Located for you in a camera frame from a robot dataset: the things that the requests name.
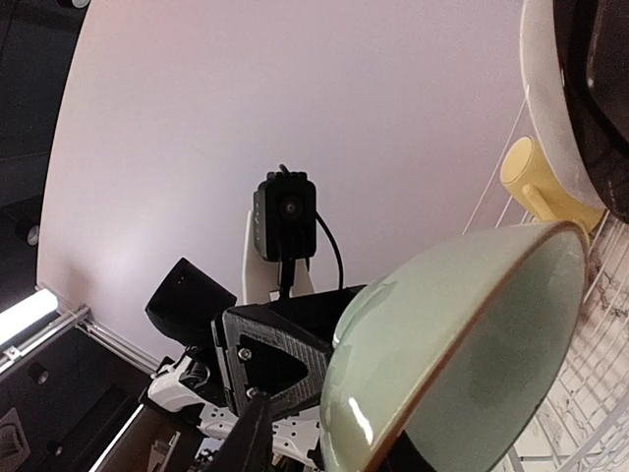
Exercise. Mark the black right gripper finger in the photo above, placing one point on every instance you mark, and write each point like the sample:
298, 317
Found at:
248, 446

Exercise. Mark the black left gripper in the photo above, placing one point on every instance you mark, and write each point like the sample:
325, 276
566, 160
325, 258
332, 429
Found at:
280, 350

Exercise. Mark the celadon green bowl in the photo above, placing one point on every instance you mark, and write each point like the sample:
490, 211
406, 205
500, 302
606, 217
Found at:
442, 363

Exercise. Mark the yellow ceramic mug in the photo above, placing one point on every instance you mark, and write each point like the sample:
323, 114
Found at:
526, 176

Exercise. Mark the pale green round plate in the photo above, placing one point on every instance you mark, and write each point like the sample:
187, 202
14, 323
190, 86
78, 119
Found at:
543, 84

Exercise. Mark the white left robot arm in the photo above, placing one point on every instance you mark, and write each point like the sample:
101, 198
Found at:
296, 437

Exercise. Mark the black round plate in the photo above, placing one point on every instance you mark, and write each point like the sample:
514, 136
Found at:
573, 23

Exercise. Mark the black square plate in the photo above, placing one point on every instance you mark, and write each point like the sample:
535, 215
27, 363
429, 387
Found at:
607, 78

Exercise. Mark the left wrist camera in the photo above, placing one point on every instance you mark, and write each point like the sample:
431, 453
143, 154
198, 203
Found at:
284, 217

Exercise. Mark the white wire dish rack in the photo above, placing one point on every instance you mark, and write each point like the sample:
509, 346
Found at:
582, 424

